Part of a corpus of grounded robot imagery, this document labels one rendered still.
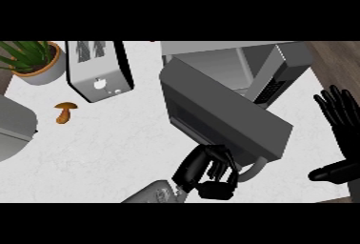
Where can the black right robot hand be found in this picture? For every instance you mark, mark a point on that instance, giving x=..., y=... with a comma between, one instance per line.
x=342, y=127

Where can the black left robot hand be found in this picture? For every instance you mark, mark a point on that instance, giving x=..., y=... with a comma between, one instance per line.
x=196, y=168

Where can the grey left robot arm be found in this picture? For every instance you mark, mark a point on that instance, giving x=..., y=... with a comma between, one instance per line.
x=156, y=193

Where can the dark grey microwave door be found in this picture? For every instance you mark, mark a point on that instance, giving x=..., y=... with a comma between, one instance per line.
x=220, y=117

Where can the grey microwave body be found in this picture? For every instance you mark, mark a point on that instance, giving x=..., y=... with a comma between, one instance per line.
x=263, y=70

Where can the brown mushroom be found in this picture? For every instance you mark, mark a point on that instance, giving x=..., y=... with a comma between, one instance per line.
x=65, y=111

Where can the silver toaster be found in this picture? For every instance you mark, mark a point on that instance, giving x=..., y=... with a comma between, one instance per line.
x=96, y=70

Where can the pale grey appliance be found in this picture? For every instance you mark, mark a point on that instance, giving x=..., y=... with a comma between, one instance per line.
x=13, y=130

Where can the potted green plant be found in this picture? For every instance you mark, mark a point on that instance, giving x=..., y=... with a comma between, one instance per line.
x=32, y=60

